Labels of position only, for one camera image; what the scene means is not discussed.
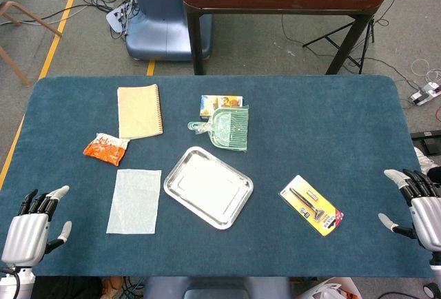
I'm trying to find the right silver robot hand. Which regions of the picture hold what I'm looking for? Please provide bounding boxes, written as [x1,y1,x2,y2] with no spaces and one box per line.
[378,169,441,252]

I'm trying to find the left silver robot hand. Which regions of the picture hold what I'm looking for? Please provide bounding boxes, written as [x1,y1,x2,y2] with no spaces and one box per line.
[0,185,73,268]

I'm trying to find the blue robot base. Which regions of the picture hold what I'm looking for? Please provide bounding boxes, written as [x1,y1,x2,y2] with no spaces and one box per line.
[125,0,213,62]

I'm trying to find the silver metal tray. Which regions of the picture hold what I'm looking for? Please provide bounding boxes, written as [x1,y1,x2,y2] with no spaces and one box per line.
[163,145,254,231]

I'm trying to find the white shoe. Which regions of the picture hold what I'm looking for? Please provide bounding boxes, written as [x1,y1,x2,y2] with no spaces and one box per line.
[413,146,440,176]

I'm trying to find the black foot pedal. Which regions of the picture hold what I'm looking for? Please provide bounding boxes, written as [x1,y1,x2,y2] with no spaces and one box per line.
[410,130,441,157]

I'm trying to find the razor in yellow blister pack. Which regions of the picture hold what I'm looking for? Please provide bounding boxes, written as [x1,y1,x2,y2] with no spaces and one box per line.
[278,174,345,238]

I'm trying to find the orange snack packet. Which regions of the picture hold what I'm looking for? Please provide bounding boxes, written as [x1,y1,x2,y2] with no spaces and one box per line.
[82,132,131,167]

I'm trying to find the white power strip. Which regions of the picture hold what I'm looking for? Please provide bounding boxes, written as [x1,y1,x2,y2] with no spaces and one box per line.
[409,82,441,107]

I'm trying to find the white plastic bag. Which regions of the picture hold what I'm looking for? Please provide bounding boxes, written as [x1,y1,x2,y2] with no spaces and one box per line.
[296,277,362,299]

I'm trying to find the blue table cloth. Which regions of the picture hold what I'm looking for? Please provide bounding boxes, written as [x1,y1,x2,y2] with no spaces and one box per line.
[0,74,434,278]

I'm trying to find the beige spiral notebook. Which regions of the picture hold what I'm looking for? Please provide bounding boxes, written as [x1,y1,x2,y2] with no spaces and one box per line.
[116,83,164,141]

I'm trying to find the black tripod stand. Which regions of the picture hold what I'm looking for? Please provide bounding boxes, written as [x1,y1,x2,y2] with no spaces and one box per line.
[302,0,404,75]

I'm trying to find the grey blue robot torso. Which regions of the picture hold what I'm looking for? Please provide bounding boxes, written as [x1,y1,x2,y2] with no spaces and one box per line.
[143,276,292,299]

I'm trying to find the green dustpan in plastic bag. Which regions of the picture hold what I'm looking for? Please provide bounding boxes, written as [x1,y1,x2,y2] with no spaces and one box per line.
[187,105,250,154]

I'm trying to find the white chair with wooden legs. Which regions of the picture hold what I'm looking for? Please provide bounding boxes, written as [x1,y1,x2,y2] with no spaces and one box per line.
[0,0,63,87]

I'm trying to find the colourful printed card box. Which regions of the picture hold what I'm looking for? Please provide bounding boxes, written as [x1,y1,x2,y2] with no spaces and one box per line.
[199,94,244,118]

